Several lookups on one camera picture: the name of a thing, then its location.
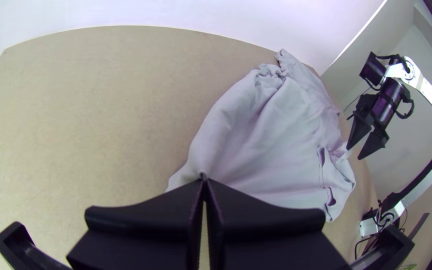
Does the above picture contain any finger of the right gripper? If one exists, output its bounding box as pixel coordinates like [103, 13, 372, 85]
[346, 111, 374, 151]
[357, 128, 390, 161]

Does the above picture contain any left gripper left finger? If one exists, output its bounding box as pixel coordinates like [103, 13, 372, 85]
[65, 178, 205, 270]

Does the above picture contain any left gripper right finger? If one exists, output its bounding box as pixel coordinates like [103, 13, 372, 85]
[205, 178, 350, 270]

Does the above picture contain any grey t-shirt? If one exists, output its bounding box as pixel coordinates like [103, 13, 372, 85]
[165, 48, 357, 223]

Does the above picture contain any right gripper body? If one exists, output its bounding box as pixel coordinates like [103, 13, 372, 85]
[352, 79, 407, 141]

